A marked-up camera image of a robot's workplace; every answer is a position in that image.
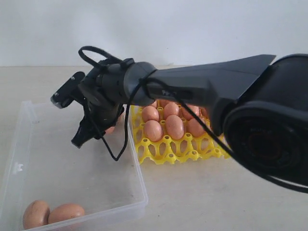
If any yellow plastic egg tray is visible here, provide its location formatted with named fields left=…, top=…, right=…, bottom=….
left=130, top=102, right=230, bottom=165

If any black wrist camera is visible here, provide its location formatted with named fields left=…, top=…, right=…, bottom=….
left=51, top=71, right=85, bottom=109

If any brown egg second row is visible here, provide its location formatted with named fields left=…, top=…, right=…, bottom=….
left=164, top=102, right=180, bottom=119

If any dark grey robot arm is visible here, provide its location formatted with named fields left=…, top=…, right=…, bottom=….
left=72, top=54, right=308, bottom=193

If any black cable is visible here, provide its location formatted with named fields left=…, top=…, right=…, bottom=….
left=78, top=45, right=308, bottom=193

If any clear plastic box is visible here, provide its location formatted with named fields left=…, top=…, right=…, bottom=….
left=0, top=101, right=148, bottom=231

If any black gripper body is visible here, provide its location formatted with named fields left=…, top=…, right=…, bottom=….
left=79, top=99, right=124, bottom=140

